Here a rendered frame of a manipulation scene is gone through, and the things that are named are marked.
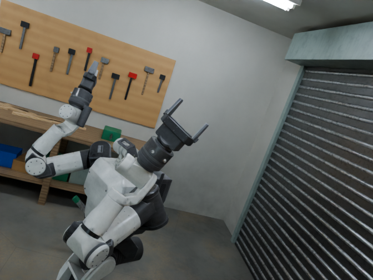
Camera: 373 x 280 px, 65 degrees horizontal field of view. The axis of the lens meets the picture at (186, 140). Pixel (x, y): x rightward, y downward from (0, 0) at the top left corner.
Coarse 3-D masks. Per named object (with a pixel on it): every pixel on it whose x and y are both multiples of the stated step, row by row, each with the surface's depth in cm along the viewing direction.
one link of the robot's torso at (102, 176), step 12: (96, 168) 122; (108, 168) 119; (96, 180) 119; (108, 180) 114; (120, 180) 112; (168, 180) 129; (96, 192) 118; (120, 192) 111; (96, 204) 117; (84, 216) 127
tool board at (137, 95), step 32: (0, 32) 324; (32, 32) 332; (64, 32) 337; (96, 32) 343; (0, 64) 334; (32, 64) 340; (64, 64) 346; (128, 64) 358; (160, 64) 364; (64, 96) 355; (96, 96) 361; (128, 96) 368; (160, 96) 375
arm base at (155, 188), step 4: (156, 184) 109; (136, 188) 111; (152, 188) 107; (156, 188) 106; (132, 192) 108; (148, 192) 104; (152, 192) 104; (156, 192) 105; (148, 196) 104; (152, 196) 104; (144, 200) 104; (168, 220) 111; (160, 224) 107; (164, 224) 108; (140, 228) 110; (144, 228) 109; (148, 228) 108; (152, 228) 107; (156, 228) 107
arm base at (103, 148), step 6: (96, 144) 137; (102, 144) 138; (108, 144) 138; (90, 150) 134; (96, 150) 135; (102, 150) 135; (108, 150) 136; (90, 156) 132; (96, 156) 132; (102, 156) 133; (108, 156) 133; (90, 162) 133
